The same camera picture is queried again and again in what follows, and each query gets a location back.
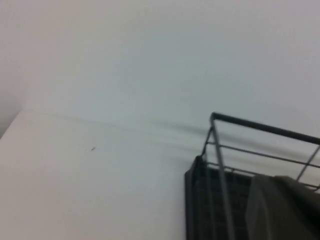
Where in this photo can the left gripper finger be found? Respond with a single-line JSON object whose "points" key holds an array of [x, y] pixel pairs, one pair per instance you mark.
{"points": [[282, 212]]}

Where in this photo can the black plastic drip tray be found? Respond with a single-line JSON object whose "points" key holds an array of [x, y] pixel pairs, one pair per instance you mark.
{"points": [[195, 200]]}

